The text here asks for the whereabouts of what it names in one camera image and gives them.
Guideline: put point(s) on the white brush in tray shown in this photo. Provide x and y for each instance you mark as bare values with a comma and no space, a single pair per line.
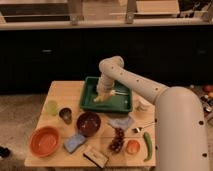
114,92

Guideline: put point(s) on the dark red bowl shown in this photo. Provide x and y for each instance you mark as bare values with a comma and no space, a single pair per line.
88,124

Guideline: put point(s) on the green plastic tray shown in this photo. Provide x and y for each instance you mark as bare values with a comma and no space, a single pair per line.
115,104

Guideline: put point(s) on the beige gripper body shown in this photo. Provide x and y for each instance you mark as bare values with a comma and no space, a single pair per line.
105,87

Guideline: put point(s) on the metal fork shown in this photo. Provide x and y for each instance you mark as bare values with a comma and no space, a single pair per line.
139,129

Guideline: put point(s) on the small orange dish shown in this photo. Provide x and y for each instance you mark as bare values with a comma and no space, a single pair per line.
132,147

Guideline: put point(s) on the wooden block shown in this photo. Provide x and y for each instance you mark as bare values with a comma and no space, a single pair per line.
95,156

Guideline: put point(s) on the white cup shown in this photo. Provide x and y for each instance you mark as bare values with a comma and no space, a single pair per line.
142,105

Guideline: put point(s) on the small metal cup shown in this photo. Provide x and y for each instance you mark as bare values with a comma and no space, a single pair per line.
66,115

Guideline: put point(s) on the bunch of purple grapes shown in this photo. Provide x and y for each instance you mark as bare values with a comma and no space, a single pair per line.
118,141

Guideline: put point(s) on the grey cloth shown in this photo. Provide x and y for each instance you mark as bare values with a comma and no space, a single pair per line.
123,123

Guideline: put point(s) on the blue sponge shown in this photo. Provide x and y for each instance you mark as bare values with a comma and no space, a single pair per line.
72,143

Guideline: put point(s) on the green plastic cup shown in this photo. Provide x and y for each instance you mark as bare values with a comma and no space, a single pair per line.
51,107

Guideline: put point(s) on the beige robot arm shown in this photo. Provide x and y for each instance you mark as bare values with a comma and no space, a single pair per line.
180,132

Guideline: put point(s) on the green chili pepper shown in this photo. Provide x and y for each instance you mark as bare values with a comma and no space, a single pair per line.
148,142

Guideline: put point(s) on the wooden table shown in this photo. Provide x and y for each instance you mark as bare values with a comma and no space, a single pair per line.
67,94

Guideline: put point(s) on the orange bowl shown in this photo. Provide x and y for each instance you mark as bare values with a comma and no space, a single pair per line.
44,141

